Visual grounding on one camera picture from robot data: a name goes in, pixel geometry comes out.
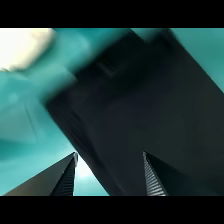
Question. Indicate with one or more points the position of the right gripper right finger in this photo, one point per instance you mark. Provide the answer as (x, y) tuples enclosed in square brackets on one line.
[(163, 181)]

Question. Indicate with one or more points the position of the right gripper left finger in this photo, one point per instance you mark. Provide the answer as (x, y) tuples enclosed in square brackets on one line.
[(56, 181)]

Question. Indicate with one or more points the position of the black garment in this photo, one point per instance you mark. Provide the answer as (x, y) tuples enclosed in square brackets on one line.
[(133, 110)]

